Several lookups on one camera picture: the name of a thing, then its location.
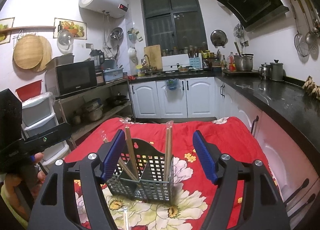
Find chopsticks pair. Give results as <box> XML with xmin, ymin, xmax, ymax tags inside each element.
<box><xmin>98</xmin><ymin>130</ymin><xmax>138</xmax><ymax>182</ymax></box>
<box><xmin>163</xmin><ymin>121</ymin><xmax>174</xmax><ymax>181</ymax></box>
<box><xmin>125</xmin><ymin>122</ymin><xmax>139</xmax><ymax>181</ymax></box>

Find dark kitchen window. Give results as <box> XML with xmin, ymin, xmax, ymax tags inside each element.
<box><xmin>142</xmin><ymin>0</ymin><xmax>207</xmax><ymax>51</ymax></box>

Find person's left hand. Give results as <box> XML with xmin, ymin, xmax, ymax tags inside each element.
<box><xmin>0</xmin><ymin>151</ymin><xmax>47</xmax><ymax>223</ymax></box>

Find white plastic drawer unit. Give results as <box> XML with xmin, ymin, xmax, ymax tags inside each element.
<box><xmin>22</xmin><ymin>92</ymin><xmax>70</xmax><ymax>169</ymax></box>

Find white base cabinets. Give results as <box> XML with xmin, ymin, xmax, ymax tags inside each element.
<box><xmin>129</xmin><ymin>77</ymin><xmax>319</xmax><ymax>229</ymax></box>

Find red plastic basin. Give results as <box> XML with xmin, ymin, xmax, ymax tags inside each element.
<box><xmin>16</xmin><ymin>80</ymin><xmax>42</xmax><ymax>102</ymax></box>

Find red floral tablecloth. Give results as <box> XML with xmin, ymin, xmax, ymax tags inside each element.
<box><xmin>65</xmin><ymin>117</ymin><xmax>268</xmax><ymax>229</ymax></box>

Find metal storage shelf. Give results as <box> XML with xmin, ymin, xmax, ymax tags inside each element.
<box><xmin>54</xmin><ymin>77</ymin><xmax>135</xmax><ymax>148</ymax></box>

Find black microwave oven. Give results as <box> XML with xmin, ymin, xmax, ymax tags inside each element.
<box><xmin>44</xmin><ymin>61</ymin><xmax>98</xmax><ymax>99</ymax></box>

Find dark green utensil basket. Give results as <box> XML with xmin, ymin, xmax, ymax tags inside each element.
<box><xmin>107</xmin><ymin>138</ymin><xmax>175</xmax><ymax>204</ymax></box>

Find round bamboo tray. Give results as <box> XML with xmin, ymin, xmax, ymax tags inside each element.
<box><xmin>13</xmin><ymin>35</ymin><xmax>52</xmax><ymax>73</ymax></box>

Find glass pot lid left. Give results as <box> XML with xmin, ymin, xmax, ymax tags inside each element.
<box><xmin>57</xmin><ymin>29</ymin><xmax>74</xmax><ymax>53</ymax></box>

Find black blender jug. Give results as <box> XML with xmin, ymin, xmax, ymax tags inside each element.
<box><xmin>89</xmin><ymin>49</ymin><xmax>105</xmax><ymax>69</ymax></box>

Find garlic bunch on counter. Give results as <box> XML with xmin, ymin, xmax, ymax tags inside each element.
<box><xmin>302</xmin><ymin>76</ymin><xmax>320</xmax><ymax>100</ymax></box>

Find steel kettle with lid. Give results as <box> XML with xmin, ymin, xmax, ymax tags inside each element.
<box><xmin>270</xmin><ymin>60</ymin><xmax>284</xmax><ymax>81</ymax></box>

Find small steel teapot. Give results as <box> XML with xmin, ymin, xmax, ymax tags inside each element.
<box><xmin>258</xmin><ymin>63</ymin><xmax>270</xmax><ymax>80</ymax></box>

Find large steel stockpot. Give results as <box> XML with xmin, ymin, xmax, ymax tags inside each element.
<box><xmin>234</xmin><ymin>54</ymin><xmax>254</xmax><ymax>71</ymax></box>

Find blue plastic bag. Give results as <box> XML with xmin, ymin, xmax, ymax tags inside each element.
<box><xmin>165</xmin><ymin>79</ymin><xmax>180</xmax><ymax>91</ymax></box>

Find hanging steel bowl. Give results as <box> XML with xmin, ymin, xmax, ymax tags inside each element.
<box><xmin>110</xmin><ymin>27</ymin><xmax>124</xmax><ymax>41</ymax></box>

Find blue knife holder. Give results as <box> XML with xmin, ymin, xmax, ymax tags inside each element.
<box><xmin>189</xmin><ymin>57</ymin><xmax>202</xmax><ymax>69</ymax></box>

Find wooden cutting board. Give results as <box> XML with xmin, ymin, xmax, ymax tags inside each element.
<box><xmin>144</xmin><ymin>44</ymin><xmax>163</xmax><ymax>70</ymax></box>

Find white dish rack box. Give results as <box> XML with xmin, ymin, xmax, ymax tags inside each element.
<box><xmin>162</xmin><ymin>54</ymin><xmax>189</xmax><ymax>71</ymax></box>

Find white water heater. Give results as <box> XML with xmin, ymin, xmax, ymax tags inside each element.
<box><xmin>79</xmin><ymin>0</ymin><xmax>129</xmax><ymax>18</ymax></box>

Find hanging pot lid right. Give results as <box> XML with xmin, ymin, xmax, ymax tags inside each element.
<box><xmin>210</xmin><ymin>29</ymin><xmax>228</xmax><ymax>48</ymax></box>

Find fruit picture on wall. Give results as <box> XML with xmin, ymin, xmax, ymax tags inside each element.
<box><xmin>53</xmin><ymin>18</ymin><xmax>87</xmax><ymax>40</ymax></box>

